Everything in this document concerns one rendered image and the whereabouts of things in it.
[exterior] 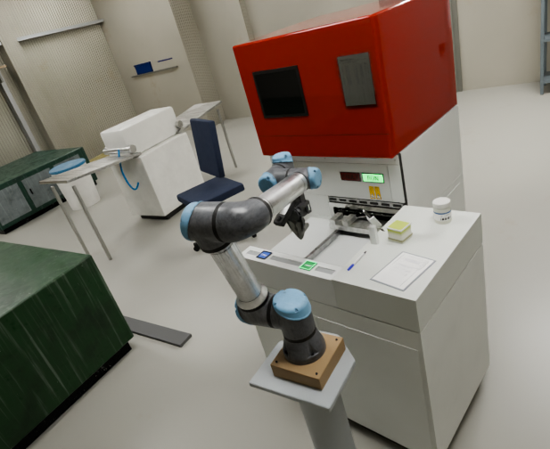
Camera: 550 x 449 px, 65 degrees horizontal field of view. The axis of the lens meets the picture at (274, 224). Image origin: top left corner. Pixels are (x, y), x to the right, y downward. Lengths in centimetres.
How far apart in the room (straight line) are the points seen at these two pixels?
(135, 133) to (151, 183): 60
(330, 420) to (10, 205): 655
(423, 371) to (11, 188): 676
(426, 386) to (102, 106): 972
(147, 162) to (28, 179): 292
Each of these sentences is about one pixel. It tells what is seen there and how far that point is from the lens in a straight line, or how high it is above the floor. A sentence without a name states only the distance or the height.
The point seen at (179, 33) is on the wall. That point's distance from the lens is 953.
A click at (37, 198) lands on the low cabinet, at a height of 27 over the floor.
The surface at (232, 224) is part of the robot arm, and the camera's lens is 117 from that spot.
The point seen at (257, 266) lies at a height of 92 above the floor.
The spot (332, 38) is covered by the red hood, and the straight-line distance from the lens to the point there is 200.
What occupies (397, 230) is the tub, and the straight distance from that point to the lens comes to 183.
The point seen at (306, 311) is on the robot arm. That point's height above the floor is 107.
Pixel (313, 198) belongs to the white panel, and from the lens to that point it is 247.
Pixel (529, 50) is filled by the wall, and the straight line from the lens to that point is 760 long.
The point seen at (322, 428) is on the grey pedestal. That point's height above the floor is 56.
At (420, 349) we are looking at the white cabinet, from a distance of 171.
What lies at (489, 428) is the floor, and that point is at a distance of 243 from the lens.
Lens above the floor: 195
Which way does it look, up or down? 26 degrees down
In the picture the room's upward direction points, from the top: 17 degrees counter-clockwise
